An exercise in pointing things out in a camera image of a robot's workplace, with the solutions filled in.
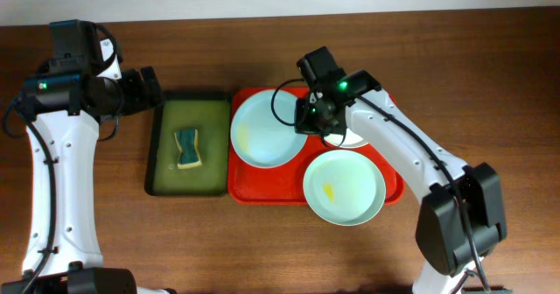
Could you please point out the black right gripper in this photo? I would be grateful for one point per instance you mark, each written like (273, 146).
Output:
(299, 129)

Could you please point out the mint green plate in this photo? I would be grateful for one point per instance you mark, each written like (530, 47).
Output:
(344, 188)

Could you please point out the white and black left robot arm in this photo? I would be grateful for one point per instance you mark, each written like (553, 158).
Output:
(62, 113)

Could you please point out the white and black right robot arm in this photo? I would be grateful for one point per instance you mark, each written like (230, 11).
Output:
(462, 214)

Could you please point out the light blue plate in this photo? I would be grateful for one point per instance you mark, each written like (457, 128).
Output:
(259, 134)

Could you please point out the green and yellow sponge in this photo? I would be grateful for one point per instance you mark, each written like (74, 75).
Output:
(187, 143)

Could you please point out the red plastic tray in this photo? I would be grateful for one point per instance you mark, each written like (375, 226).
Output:
(284, 185)

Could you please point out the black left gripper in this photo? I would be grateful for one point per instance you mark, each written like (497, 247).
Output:
(141, 89)

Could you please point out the dark green tray with water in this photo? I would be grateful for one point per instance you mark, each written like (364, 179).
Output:
(209, 112)

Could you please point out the white plate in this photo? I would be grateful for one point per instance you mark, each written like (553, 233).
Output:
(349, 140)

